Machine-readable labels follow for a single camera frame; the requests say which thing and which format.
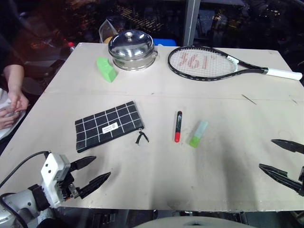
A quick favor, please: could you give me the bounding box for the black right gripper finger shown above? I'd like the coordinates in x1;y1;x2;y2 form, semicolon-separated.
258;163;304;197
271;139;304;154

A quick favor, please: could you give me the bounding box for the person's left hand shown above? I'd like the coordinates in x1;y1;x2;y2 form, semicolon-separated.
8;88;30;113

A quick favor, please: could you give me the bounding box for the steel pot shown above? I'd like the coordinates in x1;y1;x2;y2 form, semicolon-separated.
111;50;159;71

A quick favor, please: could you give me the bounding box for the green and clear highlighter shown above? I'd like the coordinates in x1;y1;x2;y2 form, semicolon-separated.
189;120;209;148

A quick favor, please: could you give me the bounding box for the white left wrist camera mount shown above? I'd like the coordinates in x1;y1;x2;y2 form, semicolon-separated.
40;153;71;209

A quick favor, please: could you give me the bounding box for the red and black marker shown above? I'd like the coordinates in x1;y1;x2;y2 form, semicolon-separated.
174;110;183;143

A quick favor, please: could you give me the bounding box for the green foam block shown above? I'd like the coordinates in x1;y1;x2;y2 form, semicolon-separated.
96;57;119;84

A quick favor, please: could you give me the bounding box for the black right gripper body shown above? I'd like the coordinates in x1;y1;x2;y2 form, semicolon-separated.
297;165;304;187

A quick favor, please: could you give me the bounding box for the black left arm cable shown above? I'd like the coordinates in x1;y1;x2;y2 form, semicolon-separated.
0;151;51;189

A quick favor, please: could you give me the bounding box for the white cloth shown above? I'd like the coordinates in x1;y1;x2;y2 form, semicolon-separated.
0;87;27;141

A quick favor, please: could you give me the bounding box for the clear plastic bag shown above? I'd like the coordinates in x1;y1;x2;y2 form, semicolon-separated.
98;17;126;44

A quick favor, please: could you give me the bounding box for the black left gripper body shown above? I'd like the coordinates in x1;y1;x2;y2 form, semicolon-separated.
57;166;82;203

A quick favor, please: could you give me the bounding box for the black and white tennis racket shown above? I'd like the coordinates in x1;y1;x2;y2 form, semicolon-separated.
167;45;303;82

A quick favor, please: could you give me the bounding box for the black grid pencil pouch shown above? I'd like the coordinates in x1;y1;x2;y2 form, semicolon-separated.
75;100;150;154

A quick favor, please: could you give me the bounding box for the grey metal pillar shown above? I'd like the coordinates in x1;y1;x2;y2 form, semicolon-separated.
182;0;203;47

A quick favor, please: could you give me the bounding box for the steel pot lid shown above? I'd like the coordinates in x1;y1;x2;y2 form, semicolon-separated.
108;31;155;62

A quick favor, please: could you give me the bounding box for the blue container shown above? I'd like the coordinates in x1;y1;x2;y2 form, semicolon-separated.
152;38;178;47

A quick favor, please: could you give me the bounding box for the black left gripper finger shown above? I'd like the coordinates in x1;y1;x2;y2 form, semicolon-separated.
77;171;112;200
69;156;97;172

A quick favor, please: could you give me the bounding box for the person's right hand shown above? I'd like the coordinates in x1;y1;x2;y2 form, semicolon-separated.
0;109;19;130

